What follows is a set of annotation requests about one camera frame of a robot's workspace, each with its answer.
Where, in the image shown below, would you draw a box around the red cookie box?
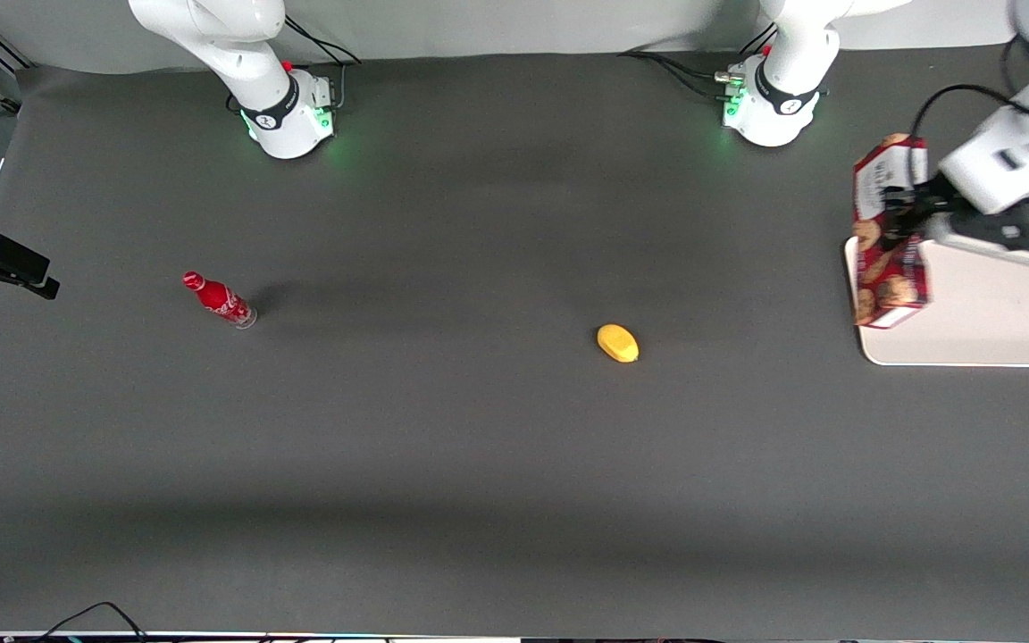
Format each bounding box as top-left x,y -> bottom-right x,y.
852,133 -> 932,330

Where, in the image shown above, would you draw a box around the white rectangular tray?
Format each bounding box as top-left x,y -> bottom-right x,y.
844,235 -> 1029,367

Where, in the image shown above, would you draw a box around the red soda bottle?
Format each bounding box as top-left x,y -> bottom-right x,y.
182,271 -> 258,330

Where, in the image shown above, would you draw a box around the yellow lemon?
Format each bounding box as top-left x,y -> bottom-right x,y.
597,323 -> 640,364

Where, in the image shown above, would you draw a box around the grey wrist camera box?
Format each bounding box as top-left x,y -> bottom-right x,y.
925,198 -> 1029,270

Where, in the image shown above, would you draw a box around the black arm base cables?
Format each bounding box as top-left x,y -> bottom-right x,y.
619,22 -> 779,101
227,15 -> 363,115

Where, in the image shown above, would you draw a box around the black cable at table edge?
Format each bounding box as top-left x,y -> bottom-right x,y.
32,602 -> 151,643

